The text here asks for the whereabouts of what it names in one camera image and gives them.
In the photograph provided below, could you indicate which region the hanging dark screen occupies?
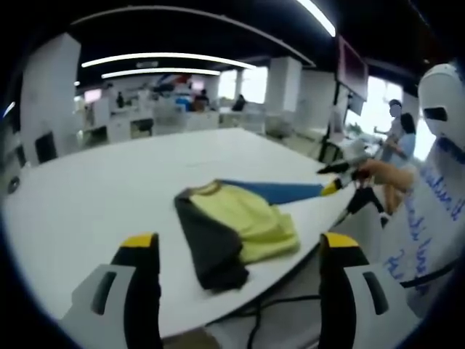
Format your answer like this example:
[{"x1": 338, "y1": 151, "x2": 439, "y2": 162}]
[{"x1": 336, "y1": 35, "x2": 370, "y2": 101}]

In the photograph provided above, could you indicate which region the black stand pole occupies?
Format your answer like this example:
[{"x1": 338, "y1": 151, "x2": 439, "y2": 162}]
[{"x1": 319, "y1": 83, "x2": 344, "y2": 163}]

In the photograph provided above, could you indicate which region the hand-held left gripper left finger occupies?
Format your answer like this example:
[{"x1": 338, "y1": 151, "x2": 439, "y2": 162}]
[{"x1": 57, "y1": 232, "x2": 163, "y2": 349}]

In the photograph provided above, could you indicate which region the row of white desks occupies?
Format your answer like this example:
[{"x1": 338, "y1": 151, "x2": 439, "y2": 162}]
[{"x1": 81, "y1": 107, "x2": 266, "y2": 141}]

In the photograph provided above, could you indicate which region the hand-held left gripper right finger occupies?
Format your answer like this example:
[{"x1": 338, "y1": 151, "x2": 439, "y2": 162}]
[{"x1": 318, "y1": 232, "x2": 421, "y2": 349}]

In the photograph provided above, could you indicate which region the white worn device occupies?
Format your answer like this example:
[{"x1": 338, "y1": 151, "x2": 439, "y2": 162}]
[{"x1": 416, "y1": 63, "x2": 464, "y2": 146}]

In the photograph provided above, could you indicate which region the black cabinet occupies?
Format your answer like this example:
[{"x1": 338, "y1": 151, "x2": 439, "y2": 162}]
[{"x1": 34, "y1": 131, "x2": 58, "y2": 164}]

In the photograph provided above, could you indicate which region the person's right hand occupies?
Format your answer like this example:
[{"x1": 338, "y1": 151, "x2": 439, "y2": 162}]
[{"x1": 357, "y1": 159, "x2": 381, "y2": 187}]

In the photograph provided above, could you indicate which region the ceiling light strip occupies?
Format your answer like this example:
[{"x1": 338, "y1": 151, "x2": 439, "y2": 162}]
[
  {"x1": 81, "y1": 52, "x2": 257, "y2": 70},
  {"x1": 296, "y1": 0, "x2": 337, "y2": 37},
  {"x1": 101, "y1": 68, "x2": 222, "y2": 80}
]

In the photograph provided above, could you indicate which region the yellow blue black garment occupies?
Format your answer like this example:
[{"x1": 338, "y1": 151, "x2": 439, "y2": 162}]
[{"x1": 173, "y1": 177, "x2": 328, "y2": 292}]

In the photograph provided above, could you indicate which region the white square pillar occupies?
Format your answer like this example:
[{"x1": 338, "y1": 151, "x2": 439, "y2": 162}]
[
  {"x1": 267, "y1": 56, "x2": 302, "y2": 113},
  {"x1": 20, "y1": 32, "x2": 83, "y2": 157}
]

